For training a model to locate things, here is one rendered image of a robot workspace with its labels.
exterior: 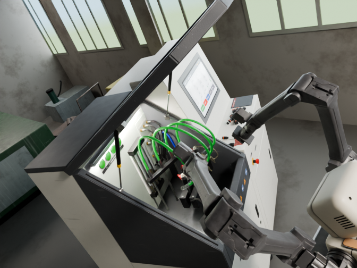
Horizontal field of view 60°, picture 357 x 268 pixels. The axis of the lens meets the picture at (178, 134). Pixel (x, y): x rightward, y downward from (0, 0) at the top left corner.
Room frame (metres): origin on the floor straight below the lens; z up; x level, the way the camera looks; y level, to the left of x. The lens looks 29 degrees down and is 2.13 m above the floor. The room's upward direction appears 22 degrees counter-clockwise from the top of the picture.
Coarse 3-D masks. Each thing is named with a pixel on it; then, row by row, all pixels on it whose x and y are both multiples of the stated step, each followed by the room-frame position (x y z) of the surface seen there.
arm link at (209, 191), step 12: (192, 156) 0.90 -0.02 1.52; (192, 168) 0.83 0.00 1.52; (204, 168) 0.82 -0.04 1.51; (192, 180) 0.77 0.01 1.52; (204, 180) 0.70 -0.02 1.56; (204, 192) 0.65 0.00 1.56; (216, 192) 0.61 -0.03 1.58; (228, 192) 0.57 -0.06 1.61; (204, 204) 0.60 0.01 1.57; (216, 204) 0.58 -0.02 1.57; (240, 204) 0.53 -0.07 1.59; (204, 216) 0.58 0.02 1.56; (204, 228) 0.54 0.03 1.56
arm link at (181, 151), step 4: (180, 144) 1.01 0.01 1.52; (184, 144) 1.02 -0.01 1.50; (176, 148) 0.99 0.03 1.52; (180, 148) 0.98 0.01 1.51; (184, 148) 0.99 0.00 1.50; (188, 148) 1.00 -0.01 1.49; (172, 152) 1.01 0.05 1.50; (176, 152) 0.98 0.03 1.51; (180, 152) 0.98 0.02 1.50; (184, 152) 0.97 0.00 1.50; (188, 152) 0.97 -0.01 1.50; (180, 156) 0.97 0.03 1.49; (184, 156) 0.96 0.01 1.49; (188, 156) 0.96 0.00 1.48; (200, 156) 0.90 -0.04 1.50; (184, 160) 0.96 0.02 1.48; (184, 172) 0.90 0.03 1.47; (188, 176) 0.89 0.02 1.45
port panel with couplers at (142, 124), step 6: (138, 120) 1.71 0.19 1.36; (144, 120) 1.76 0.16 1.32; (138, 126) 1.69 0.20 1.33; (144, 126) 1.72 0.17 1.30; (144, 132) 1.71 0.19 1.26; (150, 132) 1.76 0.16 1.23; (144, 138) 1.69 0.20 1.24; (144, 144) 1.67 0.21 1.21; (150, 144) 1.67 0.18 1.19; (156, 144) 1.76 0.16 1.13; (150, 150) 1.69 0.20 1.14; (156, 150) 1.72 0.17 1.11; (150, 156) 1.67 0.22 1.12
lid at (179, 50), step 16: (224, 0) 0.94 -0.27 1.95; (208, 16) 0.91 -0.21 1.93; (192, 32) 0.89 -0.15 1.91; (176, 48) 0.88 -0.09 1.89; (192, 48) 0.88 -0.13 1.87; (160, 64) 0.90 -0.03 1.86; (176, 64) 0.87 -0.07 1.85; (144, 80) 0.97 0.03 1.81; (160, 80) 0.90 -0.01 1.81; (128, 96) 1.60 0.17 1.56; (144, 96) 0.94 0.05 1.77; (128, 112) 0.99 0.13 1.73; (112, 128) 1.03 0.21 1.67; (96, 144) 1.09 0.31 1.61; (80, 160) 1.15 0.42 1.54
